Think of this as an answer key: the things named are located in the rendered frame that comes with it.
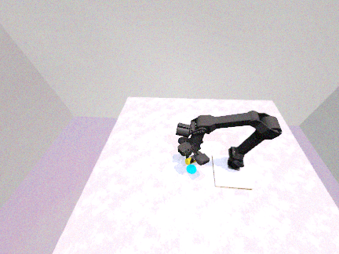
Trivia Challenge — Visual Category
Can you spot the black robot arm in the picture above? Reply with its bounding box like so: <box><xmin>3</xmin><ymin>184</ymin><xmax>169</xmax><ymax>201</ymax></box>
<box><xmin>176</xmin><ymin>111</ymin><xmax>282</xmax><ymax>171</ymax></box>

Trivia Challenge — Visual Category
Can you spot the cyan circle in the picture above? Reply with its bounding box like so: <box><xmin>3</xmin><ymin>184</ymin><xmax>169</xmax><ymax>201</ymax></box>
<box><xmin>187</xmin><ymin>165</ymin><xmax>196</xmax><ymax>174</ymax></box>

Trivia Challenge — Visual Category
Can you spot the yellow cylinder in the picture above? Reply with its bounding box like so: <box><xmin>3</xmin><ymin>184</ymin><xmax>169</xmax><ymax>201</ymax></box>
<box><xmin>185</xmin><ymin>157</ymin><xmax>191</xmax><ymax>165</ymax></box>

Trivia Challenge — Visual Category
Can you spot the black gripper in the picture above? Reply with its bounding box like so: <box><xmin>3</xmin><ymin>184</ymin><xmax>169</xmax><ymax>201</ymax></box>
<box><xmin>178</xmin><ymin>136</ymin><xmax>210</xmax><ymax>165</ymax></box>

